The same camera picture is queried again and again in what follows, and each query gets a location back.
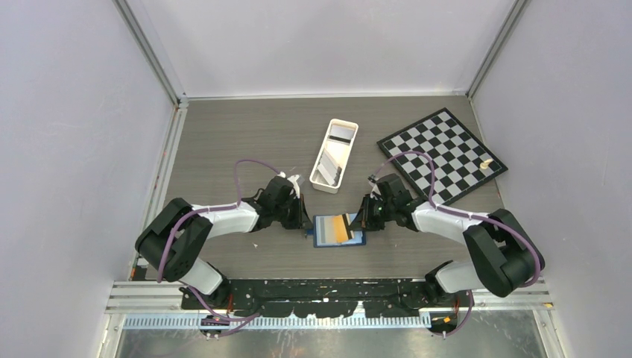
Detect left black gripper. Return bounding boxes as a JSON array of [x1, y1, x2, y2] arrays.
[[273, 193, 312, 229]]

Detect aluminium frame rail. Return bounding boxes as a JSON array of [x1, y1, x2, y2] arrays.
[[105, 281, 184, 314]]

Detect silver card at tray end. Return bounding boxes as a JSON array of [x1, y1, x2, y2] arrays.
[[328, 125, 356, 143]]

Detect blue card holder wallet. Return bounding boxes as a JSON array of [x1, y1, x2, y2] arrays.
[[307, 213, 366, 248]]

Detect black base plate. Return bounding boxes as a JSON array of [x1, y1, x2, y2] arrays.
[[181, 278, 470, 318]]

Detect black white chessboard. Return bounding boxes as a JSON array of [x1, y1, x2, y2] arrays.
[[376, 108, 508, 205]]

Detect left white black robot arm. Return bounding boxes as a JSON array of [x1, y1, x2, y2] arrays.
[[135, 175, 313, 309]]

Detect beige chess piece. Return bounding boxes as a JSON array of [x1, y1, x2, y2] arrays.
[[479, 159, 493, 170]]

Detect grey cards in tray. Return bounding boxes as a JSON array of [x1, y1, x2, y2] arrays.
[[317, 150, 341, 186]]

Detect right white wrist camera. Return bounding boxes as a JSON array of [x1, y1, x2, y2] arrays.
[[368, 175, 382, 198]]

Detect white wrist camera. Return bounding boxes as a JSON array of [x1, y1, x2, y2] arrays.
[[368, 175, 382, 198], [277, 172, 304, 198]]

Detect white plastic tray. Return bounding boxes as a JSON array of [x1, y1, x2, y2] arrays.
[[309, 119, 358, 194]]

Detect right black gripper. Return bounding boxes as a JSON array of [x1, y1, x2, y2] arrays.
[[350, 193, 396, 232]]

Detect gold credit card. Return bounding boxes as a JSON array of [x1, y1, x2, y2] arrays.
[[321, 216, 337, 245], [332, 213, 355, 244]]

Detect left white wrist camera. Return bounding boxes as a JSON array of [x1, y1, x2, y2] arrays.
[[277, 172, 304, 198]]

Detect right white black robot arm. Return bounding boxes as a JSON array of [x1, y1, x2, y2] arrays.
[[348, 174, 546, 307]]

